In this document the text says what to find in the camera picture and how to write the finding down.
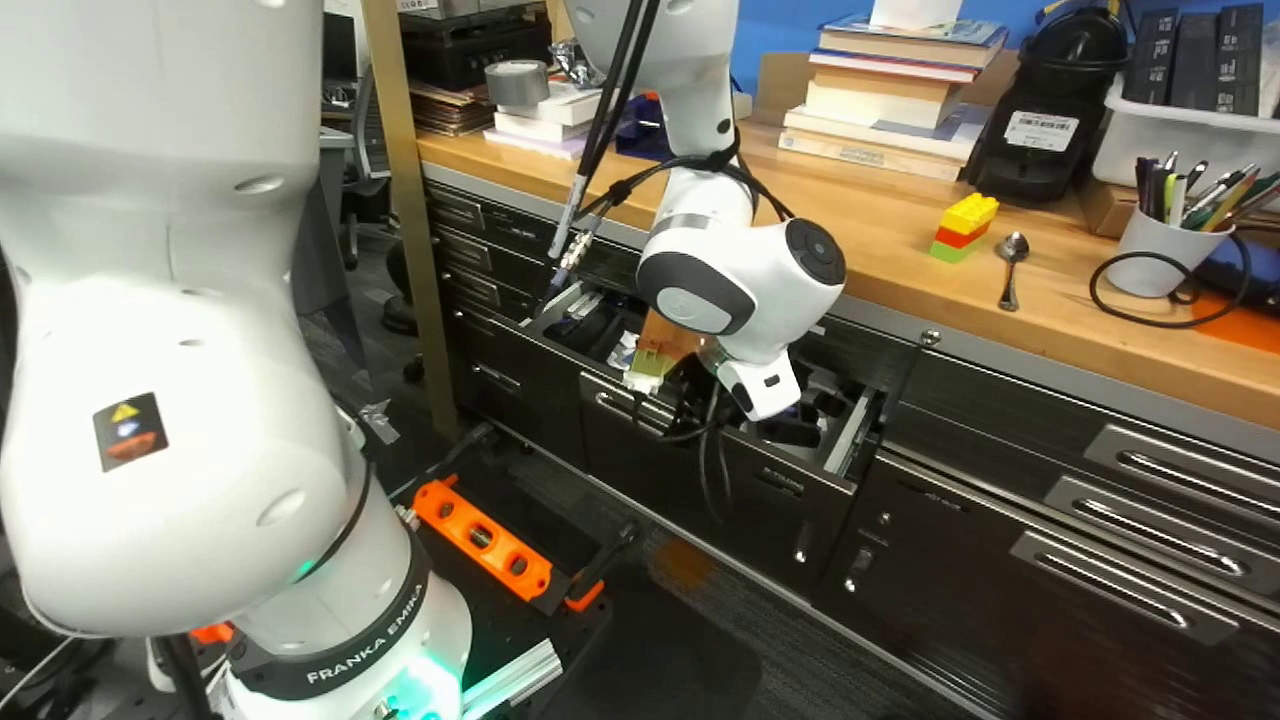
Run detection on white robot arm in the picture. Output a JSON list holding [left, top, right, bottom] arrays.
[[0, 0, 472, 720]]

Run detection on open grey tool drawer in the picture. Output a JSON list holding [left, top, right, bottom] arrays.
[[450, 286, 912, 586]]

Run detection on orange spirit level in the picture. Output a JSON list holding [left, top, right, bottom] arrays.
[[414, 478, 603, 615]]

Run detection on stacked toy blocks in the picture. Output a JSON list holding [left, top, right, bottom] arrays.
[[929, 191, 1002, 262]]

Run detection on stack of books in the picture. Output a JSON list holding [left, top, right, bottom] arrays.
[[753, 20, 1004, 181]]

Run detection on metal spoon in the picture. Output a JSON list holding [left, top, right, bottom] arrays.
[[995, 232, 1028, 311]]

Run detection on black label printer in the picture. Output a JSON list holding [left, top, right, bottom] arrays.
[[966, 5, 1128, 204]]

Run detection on white storage bin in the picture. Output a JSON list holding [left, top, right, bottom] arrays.
[[1091, 0, 1280, 183]]

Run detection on white pen cup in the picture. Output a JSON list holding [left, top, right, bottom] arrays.
[[1104, 155, 1263, 296]]

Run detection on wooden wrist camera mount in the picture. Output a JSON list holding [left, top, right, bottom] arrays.
[[628, 311, 699, 391]]

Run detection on grey duct tape roll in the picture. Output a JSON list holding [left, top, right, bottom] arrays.
[[484, 58, 550, 109]]

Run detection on wooden post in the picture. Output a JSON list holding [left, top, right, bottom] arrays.
[[361, 0, 461, 440]]

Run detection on black cable loop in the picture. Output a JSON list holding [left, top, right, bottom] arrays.
[[1083, 227, 1256, 332]]

